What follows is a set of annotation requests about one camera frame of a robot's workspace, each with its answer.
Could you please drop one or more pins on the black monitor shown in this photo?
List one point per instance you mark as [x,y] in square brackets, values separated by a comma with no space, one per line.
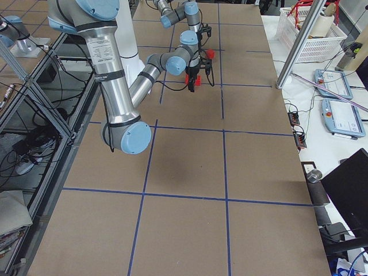
[346,186]

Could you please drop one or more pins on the red cube block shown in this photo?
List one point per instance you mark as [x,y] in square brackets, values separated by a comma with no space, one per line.
[210,54]
[198,81]
[187,79]

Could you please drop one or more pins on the long grabber stick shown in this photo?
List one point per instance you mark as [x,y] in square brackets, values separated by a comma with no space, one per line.
[330,92]

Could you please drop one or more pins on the metal cup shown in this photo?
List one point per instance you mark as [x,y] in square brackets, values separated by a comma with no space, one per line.
[314,176]

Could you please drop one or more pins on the grey folded cloth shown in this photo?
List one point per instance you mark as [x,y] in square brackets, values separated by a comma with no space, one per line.
[14,213]

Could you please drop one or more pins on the blue teach pendant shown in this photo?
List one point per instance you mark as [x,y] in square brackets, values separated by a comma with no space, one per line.
[335,81]
[342,118]

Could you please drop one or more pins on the white plastic basket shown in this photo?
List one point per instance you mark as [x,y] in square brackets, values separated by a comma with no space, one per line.
[315,49]

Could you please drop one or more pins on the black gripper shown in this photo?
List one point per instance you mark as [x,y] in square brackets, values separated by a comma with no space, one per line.
[192,71]

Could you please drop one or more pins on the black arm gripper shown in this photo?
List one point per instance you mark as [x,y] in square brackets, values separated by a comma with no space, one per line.
[199,36]

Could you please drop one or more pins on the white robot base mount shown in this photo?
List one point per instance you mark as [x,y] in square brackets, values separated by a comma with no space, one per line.
[139,81]

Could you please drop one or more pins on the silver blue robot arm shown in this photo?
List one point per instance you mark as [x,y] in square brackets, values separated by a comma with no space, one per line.
[123,78]
[189,11]

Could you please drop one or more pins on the upper blue teach pendant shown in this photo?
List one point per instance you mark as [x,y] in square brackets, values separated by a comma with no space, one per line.
[335,81]

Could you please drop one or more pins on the red black connector box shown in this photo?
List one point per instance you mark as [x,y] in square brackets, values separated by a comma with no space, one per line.
[293,118]

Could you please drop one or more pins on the aluminium frame post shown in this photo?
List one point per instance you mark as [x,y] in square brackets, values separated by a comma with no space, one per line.
[300,41]

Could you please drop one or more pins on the aluminium side frame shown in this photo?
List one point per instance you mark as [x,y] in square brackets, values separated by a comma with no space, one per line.
[50,100]

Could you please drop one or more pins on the lower blue teach pendant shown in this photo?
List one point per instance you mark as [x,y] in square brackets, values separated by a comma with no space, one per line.
[342,118]

